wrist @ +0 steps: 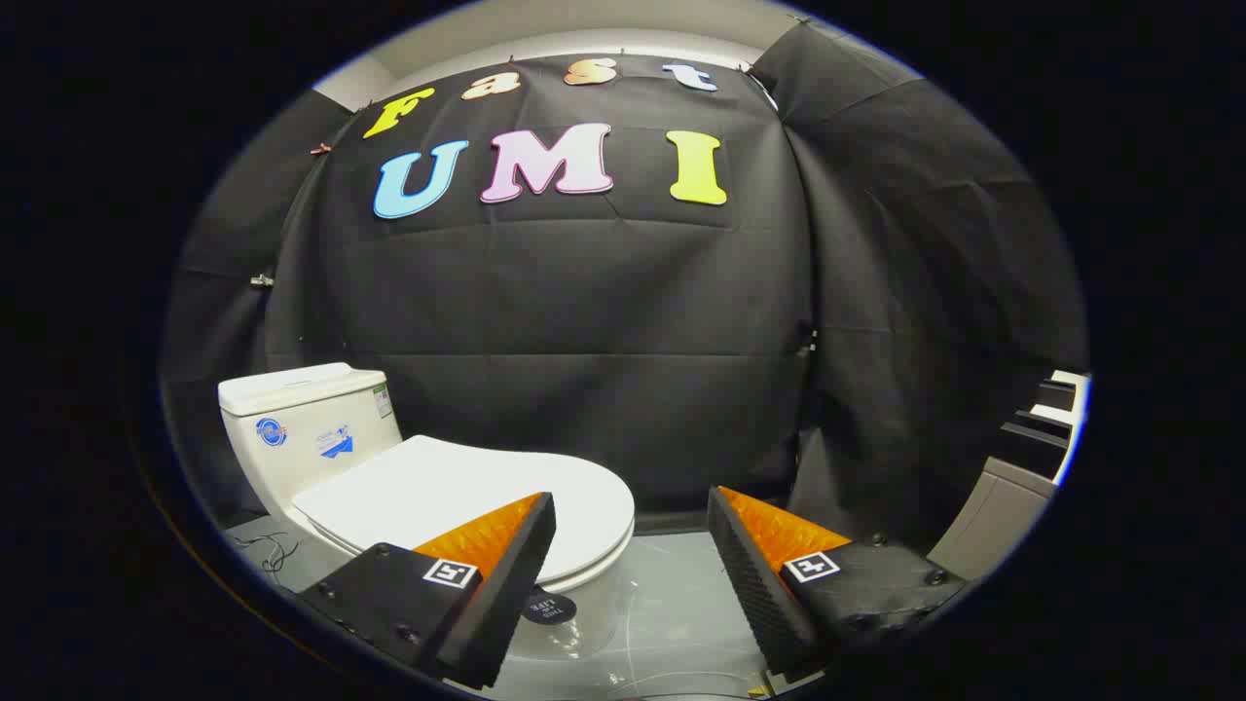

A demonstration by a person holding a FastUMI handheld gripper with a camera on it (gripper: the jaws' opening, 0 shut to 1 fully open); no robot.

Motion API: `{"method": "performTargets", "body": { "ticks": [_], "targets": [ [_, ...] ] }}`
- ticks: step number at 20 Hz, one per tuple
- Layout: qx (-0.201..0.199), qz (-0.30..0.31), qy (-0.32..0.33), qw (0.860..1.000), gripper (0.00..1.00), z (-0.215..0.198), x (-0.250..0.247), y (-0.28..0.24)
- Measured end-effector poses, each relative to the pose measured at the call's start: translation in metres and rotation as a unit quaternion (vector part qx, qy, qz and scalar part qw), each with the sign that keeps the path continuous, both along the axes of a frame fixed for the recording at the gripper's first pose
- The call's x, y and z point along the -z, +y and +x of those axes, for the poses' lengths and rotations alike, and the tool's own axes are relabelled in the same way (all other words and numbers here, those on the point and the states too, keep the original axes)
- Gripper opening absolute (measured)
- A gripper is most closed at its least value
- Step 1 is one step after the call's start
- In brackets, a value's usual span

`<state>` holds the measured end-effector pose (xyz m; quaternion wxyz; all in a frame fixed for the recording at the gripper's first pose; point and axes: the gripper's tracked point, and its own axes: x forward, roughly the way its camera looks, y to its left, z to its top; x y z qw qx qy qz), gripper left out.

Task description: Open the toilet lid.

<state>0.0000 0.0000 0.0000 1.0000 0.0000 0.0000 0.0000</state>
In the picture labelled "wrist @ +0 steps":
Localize black backdrop cloth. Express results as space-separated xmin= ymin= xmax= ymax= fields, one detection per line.
xmin=161 ymin=19 xmax=1089 ymax=546

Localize black round lid handle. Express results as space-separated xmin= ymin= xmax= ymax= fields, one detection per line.
xmin=521 ymin=587 xmax=578 ymax=627

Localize grey cabinet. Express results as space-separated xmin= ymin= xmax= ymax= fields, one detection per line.
xmin=927 ymin=456 xmax=1057 ymax=582

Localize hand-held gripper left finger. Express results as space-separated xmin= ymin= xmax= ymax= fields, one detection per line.
xmin=297 ymin=492 xmax=558 ymax=690

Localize white ceramic toilet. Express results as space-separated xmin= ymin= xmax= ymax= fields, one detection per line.
xmin=218 ymin=362 xmax=634 ymax=663

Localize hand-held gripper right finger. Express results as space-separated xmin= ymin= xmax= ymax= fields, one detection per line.
xmin=707 ymin=485 xmax=967 ymax=681

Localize white toilet seat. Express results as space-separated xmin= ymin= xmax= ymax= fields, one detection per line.
xmin=311 ymin=526 xmax=636 ymax=595

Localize white rack with black slots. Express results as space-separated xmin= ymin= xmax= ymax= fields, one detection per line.
xmin=998 ymin=370 xmax=1091 ymax=483

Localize thin dark floor cables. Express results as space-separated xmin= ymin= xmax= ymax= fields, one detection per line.
xmin=234 ymin=531 xmax=298 ymax=575

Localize white toilet lid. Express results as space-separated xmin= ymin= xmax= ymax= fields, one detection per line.
xmin=292 ymin=434 xmax=636 ymax=585

